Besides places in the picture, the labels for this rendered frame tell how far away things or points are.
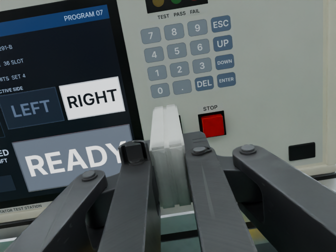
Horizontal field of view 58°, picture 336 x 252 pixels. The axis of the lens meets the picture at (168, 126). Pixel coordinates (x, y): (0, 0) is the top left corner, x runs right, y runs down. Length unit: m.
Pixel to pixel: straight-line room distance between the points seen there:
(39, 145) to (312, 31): 0.25
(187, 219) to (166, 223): 0.02
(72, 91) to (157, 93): 0.07
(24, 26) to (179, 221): 0.20
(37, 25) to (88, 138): 0.10
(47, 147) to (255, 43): 0.20
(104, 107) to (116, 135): 0.03
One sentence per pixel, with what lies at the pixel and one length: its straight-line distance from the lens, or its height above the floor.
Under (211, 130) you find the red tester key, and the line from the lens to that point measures 0.26.
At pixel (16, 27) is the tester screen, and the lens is 0.28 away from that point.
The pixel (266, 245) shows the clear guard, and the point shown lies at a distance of 0.31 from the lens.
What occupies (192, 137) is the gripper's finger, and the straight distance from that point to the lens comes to 0.15.
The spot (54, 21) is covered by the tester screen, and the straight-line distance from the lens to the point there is 0.26.
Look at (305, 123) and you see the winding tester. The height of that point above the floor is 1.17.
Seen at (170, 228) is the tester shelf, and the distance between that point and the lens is 0.28.
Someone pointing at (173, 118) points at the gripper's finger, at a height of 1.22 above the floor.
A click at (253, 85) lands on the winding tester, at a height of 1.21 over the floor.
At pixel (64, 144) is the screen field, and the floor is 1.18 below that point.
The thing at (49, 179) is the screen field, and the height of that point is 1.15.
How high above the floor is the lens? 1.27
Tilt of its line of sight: 18 degrees down
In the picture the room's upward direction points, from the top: 10 degrees counter-clockwise
